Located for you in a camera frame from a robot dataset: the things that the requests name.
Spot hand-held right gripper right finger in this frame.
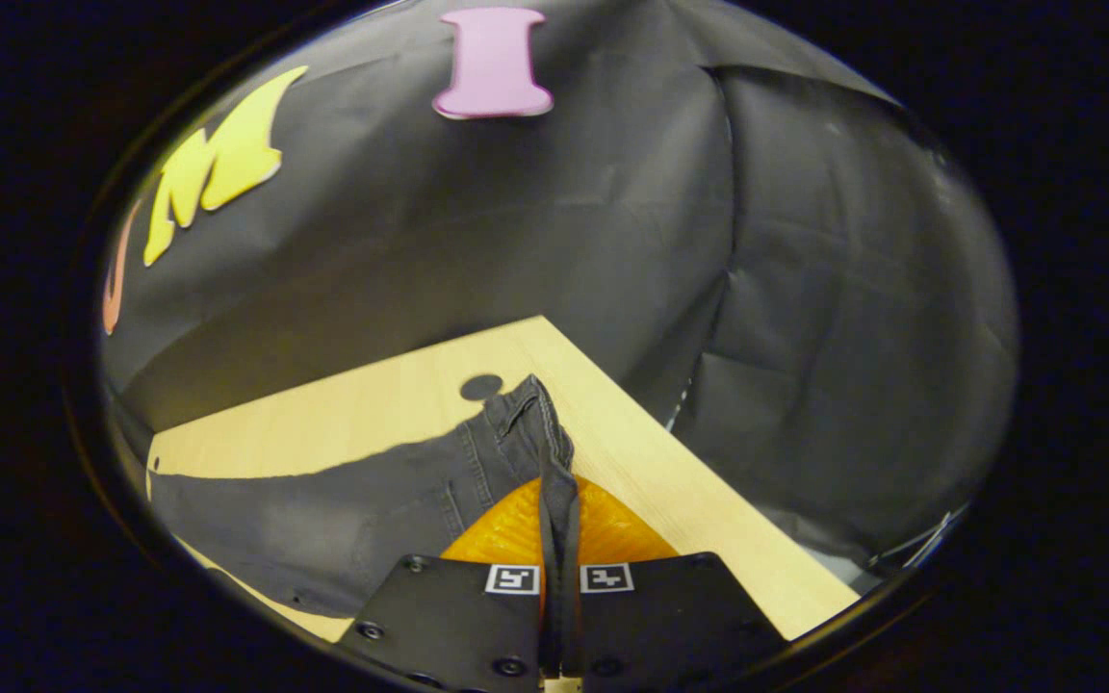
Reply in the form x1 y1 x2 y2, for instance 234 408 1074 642
577 475 793 693

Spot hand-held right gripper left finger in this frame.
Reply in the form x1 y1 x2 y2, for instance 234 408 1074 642
336 475 546 693

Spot black jeans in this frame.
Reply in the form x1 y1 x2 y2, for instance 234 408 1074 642
145 373 582 675

